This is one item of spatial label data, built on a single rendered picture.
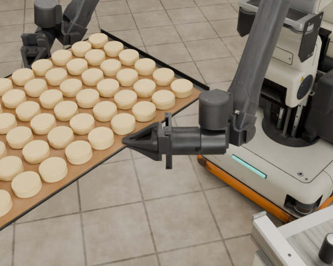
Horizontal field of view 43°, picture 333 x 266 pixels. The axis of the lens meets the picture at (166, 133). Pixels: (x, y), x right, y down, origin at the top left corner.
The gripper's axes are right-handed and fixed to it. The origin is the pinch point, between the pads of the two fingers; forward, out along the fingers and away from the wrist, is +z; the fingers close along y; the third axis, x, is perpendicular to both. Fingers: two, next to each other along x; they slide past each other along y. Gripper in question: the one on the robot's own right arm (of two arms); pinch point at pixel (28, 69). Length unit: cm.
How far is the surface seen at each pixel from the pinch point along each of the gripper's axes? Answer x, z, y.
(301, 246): 62, 39, -17
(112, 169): 3, -62, -102
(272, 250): 55, 44, -12
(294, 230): 62, 36, -17
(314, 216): 67, 32, -17
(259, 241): 53, 40, -14
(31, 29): -81, -219, -104
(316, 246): 65, 40, -17
